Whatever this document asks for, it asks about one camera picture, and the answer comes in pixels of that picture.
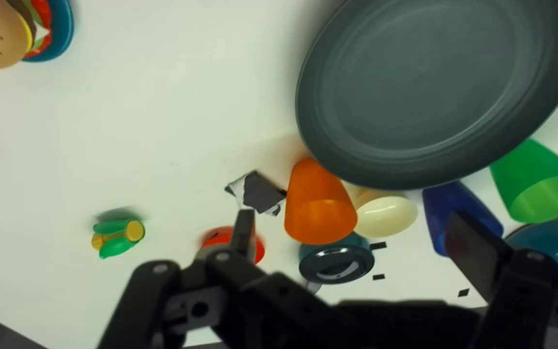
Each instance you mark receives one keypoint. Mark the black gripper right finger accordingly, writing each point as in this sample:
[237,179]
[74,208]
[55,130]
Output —
[475,249]

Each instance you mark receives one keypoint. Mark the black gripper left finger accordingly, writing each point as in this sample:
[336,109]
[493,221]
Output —
[245,233]

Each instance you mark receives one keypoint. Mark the orange translucent plastic cup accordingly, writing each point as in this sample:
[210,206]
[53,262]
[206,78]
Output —
[318,204]

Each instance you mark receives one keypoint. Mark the blue plastic cup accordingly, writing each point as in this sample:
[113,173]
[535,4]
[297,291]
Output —
[444,204]

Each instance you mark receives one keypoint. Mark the teal plastic cup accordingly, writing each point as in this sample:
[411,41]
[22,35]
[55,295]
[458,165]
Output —
[553,239]

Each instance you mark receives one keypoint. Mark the green plastic cup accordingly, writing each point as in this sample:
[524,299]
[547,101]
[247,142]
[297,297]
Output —
[541,181]

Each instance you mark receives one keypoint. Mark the cream plastic cup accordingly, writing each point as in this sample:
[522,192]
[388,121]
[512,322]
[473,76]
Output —
[386,216]

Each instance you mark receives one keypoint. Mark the grey round plate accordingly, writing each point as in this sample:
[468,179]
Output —
[440,90]

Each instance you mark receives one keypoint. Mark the red round lid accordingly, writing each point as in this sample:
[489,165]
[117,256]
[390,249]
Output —
[218,237]

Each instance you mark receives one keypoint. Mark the torn black tape piece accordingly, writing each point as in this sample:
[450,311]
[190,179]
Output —
[260,192]

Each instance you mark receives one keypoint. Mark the green yellow toy corn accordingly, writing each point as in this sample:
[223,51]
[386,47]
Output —
[117,237]

